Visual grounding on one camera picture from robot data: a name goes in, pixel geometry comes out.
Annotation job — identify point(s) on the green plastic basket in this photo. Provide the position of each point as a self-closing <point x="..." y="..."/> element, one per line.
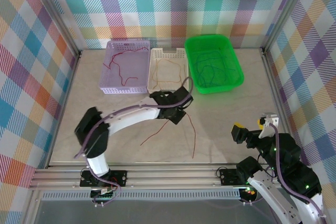
<point x="190" y="56"/>

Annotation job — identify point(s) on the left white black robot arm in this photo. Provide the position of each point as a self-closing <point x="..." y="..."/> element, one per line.
<point x="131" y="116"/>

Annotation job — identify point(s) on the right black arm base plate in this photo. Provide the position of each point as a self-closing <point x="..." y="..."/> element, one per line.
<point x="227" y="176"/>

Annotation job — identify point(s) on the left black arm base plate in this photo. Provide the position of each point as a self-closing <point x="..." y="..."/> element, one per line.
<point x="119" y="178"/>

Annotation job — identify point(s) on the white plastic basket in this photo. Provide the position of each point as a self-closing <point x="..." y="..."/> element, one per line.
<point x="168" y="72"/>

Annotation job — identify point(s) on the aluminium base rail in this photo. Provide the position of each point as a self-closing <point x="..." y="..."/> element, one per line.
<point x="170" y="176"/>

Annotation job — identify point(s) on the purple plastic basket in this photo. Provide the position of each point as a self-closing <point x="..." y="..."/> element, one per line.
<point x="131" y="64"/>

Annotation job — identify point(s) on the small circuit board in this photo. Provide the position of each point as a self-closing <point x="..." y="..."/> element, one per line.
<point x="103" y="192"/>
<point x="249" y="192"/>

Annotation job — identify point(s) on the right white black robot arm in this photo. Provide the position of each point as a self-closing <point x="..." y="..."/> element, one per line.
<point x="265" y="192"/>

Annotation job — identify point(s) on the aluminium frame post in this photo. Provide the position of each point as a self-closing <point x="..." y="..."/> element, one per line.
<point x="286" y="11"/>
<point x="56" y="15"/>

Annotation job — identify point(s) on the aluminium table side rail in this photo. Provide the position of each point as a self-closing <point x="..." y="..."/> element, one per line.
<point x="71" y="79"/>
<point x="275" y="90"/>

